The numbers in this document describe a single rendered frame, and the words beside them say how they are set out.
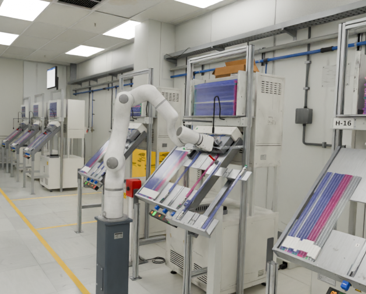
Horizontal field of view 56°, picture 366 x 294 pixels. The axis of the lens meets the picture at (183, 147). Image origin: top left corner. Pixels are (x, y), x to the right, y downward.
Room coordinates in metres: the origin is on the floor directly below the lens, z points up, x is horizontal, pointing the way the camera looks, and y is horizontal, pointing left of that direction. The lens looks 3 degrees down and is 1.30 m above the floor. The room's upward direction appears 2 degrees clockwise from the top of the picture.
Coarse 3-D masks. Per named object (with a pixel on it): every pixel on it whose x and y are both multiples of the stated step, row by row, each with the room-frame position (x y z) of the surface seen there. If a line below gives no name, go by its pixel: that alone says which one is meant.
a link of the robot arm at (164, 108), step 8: (160, 104) 2.16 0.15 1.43; (168, 104) 2.18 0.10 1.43; (160, 112) 2.17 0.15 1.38; (168, 112) 2.16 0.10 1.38; (176, 112) 2.19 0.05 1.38; (168, 120) 2.17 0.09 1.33; (176, 120) 2.20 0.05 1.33; (168, 128) 2.21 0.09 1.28; (176, 136) 2.24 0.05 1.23; (176, 144) 2.24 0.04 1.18; (184, 144) 2.23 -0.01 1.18
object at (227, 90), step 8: (224, 80) 2.70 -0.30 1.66; (232, 80) 2.59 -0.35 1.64; (200, 88) 2.89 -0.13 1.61; (208, 88) 2.81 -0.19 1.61; (216, 88) 2.73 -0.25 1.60; (224, 88) 2.65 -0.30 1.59; (232, 88) 2.58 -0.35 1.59; (200, 96) 2.89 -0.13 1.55; (208, 96) 2.81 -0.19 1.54; (224, 96) 2.65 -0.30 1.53; (232, 96) 2.58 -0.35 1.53; (200, 104) 2.89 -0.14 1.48; (208, 104) 2.81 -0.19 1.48; (216, 104) 2.72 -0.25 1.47; (224, 104) 2.65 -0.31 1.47; (232, 104) 2.58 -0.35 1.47; (200, 112) 2.88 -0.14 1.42; (208, 112) 2.80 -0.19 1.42; (216, 112) 2.72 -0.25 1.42; (224, 112) 2.64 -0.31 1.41; (232, 112) 2.57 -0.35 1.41
